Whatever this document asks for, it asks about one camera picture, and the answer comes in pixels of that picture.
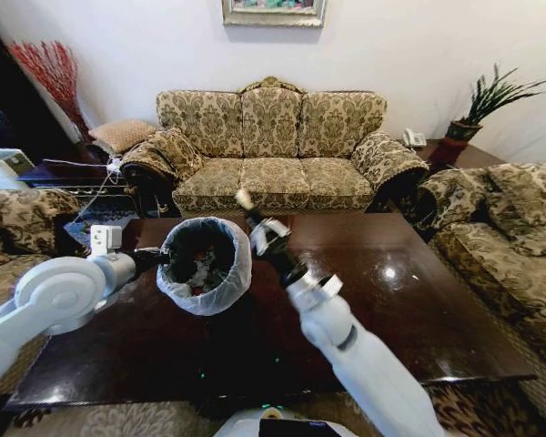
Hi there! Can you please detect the large floral cushion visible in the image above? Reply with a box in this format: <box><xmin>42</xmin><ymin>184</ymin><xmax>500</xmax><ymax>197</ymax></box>
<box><xmin>485</xmin><ymin>161</ymin><xmax>546</xmax><ymax>257</ymax></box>

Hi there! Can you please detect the white desk telephone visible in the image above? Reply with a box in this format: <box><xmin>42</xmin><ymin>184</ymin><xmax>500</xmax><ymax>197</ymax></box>
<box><xmin>401</xmin><ymin>127</ymin><xmax>429</xmax><ymax>148</ymax></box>

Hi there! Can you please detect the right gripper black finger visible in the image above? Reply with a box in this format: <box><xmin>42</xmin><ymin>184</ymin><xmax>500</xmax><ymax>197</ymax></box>
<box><xmin>248</xmin><ymin>205</ymin><xmax>294</xmax><ymax>242</ymax></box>
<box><xmin>243</xmin><ymin>205</ymin><xmax>270</xmax><ymax>257</ymax></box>

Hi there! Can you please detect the mixed trash pile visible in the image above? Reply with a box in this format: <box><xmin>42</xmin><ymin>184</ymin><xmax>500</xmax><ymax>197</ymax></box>
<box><xmin>168</xmin><ymin>243</ymin><xmax>236</xmax><ymax>298</ymax></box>

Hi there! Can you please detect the floral sofa cushion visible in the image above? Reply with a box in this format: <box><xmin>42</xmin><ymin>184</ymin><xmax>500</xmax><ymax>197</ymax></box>
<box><xmin>150</xmin><ymin>127</ymin><xmax>205</xmax><ymax>182</ymax></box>

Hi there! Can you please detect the green potted plant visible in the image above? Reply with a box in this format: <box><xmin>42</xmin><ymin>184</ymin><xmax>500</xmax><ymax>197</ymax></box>
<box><xmin>444</xmin><ymin>62</ymin><xmax>546</xmax><ymax>143</ymax></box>

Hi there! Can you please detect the trash bin with white bag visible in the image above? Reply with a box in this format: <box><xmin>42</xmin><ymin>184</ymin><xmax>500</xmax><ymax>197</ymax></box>
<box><xmin>156</xmin><ymin>217</ymin><xmax>255</xmax><ymax>317</ymax></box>

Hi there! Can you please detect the dark wooden side table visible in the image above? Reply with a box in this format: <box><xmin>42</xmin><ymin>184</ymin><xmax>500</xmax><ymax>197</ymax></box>
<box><xmin>414</xmin><ymin>137</ymin><xmax>507</xmax><ymax>173</ymax></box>

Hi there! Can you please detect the patterned beige floor rug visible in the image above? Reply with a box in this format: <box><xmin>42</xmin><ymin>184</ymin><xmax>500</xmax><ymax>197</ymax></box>
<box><xmin>0</xmin><ymin>334</ymin><xmax>546</xmax><ymax>437</ymax></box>

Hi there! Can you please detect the floral three-seat sofa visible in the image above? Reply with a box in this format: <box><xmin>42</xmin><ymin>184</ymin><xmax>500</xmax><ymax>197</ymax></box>
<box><xmin>119</xmin><ymin>76</ymin><xmax>431</xmax><ymax>219</ymax></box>

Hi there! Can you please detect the tan quilted cushion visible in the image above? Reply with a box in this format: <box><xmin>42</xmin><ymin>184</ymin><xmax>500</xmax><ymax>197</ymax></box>
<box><xmin>87</xmin><ymin>118</ymin><xmax>159</xmax><ymax>155</ymax></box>

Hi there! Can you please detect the floral armchair with cushion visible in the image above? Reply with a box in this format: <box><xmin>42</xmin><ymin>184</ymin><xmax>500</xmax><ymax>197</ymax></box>
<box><xmin>414</xmin><ymin>159</ymin><xmax>546</xmax><ymax>381</ymax></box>

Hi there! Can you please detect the dark side table with cords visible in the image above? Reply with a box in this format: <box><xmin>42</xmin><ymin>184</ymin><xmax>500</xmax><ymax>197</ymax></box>
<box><xmin>16</xmin><ymin>157</ymin><xmax>138</xmax><ymax>219</ymax></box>

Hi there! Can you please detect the white robot front shell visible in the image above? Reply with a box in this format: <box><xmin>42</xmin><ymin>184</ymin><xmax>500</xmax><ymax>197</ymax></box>
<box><xmin>212</xmin><ymin>403</ymin><xmax>361</xmax><ymax>437</ymax></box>

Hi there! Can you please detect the red dried flower bunch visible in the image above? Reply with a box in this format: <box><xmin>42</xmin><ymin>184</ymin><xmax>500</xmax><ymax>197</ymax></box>
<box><xmin>7</xmin><ymin>39</ymin><xmax>96</xmax><ymax>143</ymax></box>

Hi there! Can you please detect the framed wall picture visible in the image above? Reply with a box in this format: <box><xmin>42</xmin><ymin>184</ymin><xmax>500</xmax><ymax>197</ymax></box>
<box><xmin>220</xmin><ymin>0</ymin><xmax>328</xmax><ymax>29</ymax></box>

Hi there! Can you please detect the white box appliance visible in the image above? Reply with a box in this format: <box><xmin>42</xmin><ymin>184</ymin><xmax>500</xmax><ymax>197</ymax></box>
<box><xmin>0</xmin><ymin>147</ymin><xmax>34</xmax><ymax>191</ymax></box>

